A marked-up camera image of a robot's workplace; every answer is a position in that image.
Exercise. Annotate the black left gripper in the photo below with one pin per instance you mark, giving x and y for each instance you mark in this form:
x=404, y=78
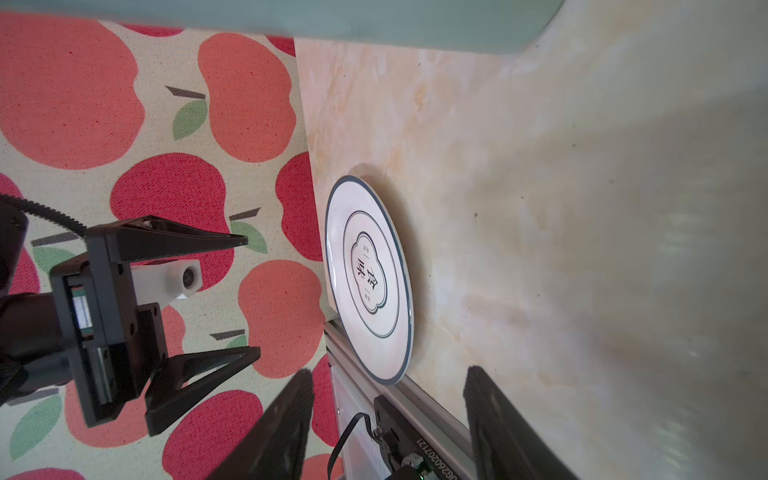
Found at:
x=114, y=345

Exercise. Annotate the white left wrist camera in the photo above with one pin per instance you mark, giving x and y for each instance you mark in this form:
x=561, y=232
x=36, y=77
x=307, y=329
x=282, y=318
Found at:
x=166, y=282

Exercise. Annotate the aluminium front rail frame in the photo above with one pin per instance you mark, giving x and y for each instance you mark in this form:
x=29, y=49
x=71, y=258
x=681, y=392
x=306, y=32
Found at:
x=355, y=392

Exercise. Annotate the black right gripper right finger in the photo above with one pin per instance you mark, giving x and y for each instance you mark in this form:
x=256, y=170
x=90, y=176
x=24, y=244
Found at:
x=504, y=444

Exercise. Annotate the mint green plastic bin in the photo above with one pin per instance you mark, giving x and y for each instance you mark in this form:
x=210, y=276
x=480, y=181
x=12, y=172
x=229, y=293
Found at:
x=491, y=27

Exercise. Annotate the white plate with black emblem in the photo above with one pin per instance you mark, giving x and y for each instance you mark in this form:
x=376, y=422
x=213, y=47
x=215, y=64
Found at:
x=369, y=279

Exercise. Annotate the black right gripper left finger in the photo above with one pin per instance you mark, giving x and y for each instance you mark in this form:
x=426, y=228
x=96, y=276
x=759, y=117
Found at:
x=275, y=447

